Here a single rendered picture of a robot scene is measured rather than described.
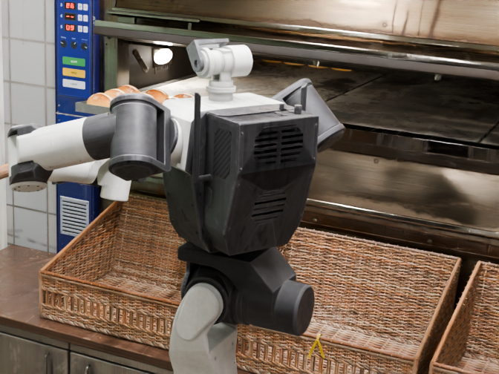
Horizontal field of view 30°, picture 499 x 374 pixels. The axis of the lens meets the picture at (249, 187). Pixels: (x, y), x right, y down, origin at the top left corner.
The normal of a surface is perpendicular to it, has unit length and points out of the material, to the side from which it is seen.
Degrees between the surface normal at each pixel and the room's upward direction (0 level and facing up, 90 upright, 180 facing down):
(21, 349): 91
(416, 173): 70
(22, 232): 90
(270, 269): 45
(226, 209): 90
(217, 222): 92
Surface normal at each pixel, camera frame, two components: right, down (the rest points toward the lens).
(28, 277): 0.05, -0.96
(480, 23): -0.38, -0.11
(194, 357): -0.31, 0.62
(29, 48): -0.42, 0.24
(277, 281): 0.67, -0.57
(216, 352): 0.90, 0.00
